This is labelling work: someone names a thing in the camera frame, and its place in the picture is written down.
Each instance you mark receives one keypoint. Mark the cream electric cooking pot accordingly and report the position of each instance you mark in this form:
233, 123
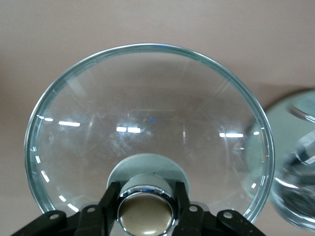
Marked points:
295, 152

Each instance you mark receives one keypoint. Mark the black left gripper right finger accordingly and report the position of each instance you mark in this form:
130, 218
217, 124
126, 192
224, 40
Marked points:
194, 221

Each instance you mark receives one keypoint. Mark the round glass pot lid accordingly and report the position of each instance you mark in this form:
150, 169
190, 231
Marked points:
147, 103

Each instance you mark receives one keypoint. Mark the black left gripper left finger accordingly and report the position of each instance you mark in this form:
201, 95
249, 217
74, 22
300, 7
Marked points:
93, 221

